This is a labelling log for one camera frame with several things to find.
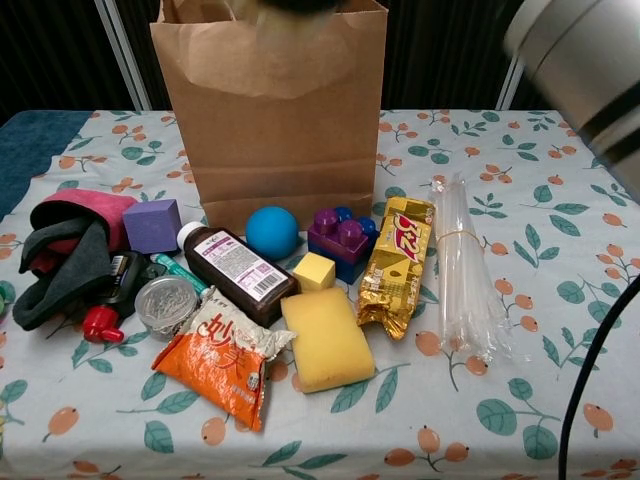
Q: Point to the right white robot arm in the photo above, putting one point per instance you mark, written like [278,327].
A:
[575,60]

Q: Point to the black bottle with red cap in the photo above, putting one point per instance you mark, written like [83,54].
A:
[125,275]

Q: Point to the clear round container of pins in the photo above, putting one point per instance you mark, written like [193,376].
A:
[165,307]

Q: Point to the yellow sponge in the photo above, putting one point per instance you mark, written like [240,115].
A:
[327,340]

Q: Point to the orange snack bag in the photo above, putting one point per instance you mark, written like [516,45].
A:
[225,360]

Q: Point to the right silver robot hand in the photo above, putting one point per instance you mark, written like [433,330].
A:
[300,4]

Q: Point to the small black clip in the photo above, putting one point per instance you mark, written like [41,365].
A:
[155,271]

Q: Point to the dark grey cloth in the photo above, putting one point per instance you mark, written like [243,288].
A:
[65,280]

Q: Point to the purple foam cube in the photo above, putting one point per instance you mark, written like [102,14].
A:
[150,227]

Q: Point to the purple and blue toy brick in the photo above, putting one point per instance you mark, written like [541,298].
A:
[340,245]

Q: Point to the pink cloth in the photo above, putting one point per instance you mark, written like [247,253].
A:
[110,210]

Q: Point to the dark brown drink bottle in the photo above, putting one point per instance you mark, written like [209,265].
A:
[235,270]

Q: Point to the teal tube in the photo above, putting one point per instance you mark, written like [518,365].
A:
[180,272]

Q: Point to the clear straw bundle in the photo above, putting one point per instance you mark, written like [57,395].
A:
[460,260]

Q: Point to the small yellow foam cube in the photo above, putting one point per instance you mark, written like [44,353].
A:
[312,272]

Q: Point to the brown paper bag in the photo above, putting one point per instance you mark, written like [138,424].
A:
[280,125]

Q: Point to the blue ball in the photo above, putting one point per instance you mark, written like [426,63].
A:
[272,232]

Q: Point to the floral tablecloth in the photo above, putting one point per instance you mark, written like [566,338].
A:
[500,400]

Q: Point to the gold snack package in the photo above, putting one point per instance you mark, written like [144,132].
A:
[395,265]

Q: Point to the colourful feather toy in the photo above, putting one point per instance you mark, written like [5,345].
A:
[4,297]

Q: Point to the dark ribbed divider panel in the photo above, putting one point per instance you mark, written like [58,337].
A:
[440,50]
[50,50]
[142,30]

